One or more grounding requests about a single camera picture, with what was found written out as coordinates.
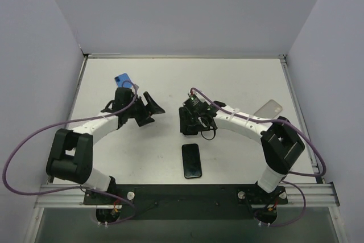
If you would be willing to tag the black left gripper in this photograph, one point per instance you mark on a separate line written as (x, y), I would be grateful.
(143, 111)

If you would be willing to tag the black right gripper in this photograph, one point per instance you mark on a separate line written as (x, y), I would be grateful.
(187, 120)

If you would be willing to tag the black phone with blue back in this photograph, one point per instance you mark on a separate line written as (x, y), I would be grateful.
(123, 80)

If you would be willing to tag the clear phone case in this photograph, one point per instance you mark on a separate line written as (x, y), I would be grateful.
(270, 110)

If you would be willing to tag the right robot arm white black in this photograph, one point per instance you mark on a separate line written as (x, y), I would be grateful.
(281, 144)

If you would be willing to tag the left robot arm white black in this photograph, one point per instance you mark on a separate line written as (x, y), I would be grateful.
(71, 155)

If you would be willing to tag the black phone near base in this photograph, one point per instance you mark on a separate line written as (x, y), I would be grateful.
(191, 161)

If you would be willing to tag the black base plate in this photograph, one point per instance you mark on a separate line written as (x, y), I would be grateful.
(186, 201)

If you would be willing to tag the aluminium front rail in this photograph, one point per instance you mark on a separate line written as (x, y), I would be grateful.
(316, 195)

